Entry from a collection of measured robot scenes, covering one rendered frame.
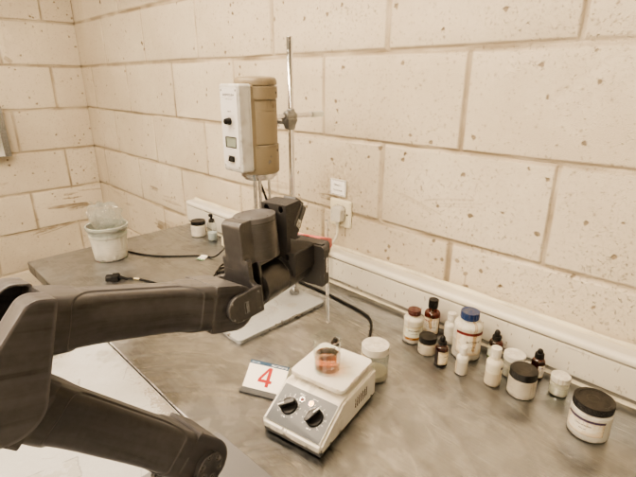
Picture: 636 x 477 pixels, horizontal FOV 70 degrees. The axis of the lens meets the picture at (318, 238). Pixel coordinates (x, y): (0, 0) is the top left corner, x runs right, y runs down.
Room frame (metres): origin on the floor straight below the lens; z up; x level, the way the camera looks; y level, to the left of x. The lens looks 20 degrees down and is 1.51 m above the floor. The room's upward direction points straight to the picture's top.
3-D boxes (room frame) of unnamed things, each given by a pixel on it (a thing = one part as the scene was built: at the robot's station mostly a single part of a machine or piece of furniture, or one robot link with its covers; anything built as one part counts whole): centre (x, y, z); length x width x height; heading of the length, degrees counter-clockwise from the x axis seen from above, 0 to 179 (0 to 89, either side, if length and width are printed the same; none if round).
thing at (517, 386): (0.77, -0.42, 0.93); 0.05 x 0.05 x 0.06
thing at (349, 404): (0.72, -0.01, 0.94); 0.22 x 0.13 x 0.08; 146
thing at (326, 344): (0.73, -0.01, 1.02); 0.06 x 0.05 x 0.08; 90
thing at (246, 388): (0.79, 0.11, 0.92); 0.09 x 0.06 x 0.04; 70
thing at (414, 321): (0.97, -0.23, 0.94); 0.05 x 0.05 x 0.09
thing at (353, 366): (0.74, -0.03, 0.98); 0.12 x 0.12 x 0.01; 56
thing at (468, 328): (0.91, -0.35, 0.96); 0.06 x 0.06 x 0.11
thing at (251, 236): (0.56, 0.10, 1.28); 0.12 x 0.09 x 0.12; 140
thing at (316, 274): (0.63, 0.04, 1.24); 0.10 x 0.07 x 0.07; 58
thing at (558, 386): (0.77, -0.50, 0.92); 0.04 x 0.04 x 0.04
